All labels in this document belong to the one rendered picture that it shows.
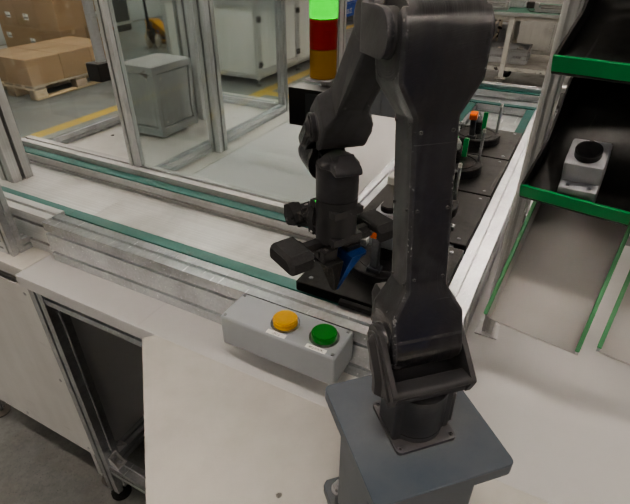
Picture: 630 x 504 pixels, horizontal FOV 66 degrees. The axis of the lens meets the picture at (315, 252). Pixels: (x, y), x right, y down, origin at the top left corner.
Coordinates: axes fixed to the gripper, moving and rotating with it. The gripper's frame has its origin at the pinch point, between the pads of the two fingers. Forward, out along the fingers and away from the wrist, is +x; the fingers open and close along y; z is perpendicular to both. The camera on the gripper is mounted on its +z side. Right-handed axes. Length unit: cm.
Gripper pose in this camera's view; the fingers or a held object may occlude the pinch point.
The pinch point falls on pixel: (334, 269)
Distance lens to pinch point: 72.1
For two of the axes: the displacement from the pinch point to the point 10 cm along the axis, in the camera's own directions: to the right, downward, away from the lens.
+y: -8.3, 3.0, -4.7
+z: -5.6, -4.5, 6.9
